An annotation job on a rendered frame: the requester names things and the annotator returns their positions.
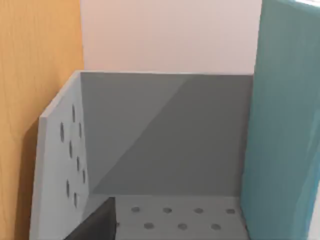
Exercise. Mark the grey pierced drawer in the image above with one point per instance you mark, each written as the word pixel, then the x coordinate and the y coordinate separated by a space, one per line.
pixel 160 135

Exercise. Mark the teal book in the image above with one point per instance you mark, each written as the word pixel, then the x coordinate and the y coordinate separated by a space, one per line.
pixel 280 125

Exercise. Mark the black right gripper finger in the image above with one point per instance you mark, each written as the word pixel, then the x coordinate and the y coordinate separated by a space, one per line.
pixel 101 222

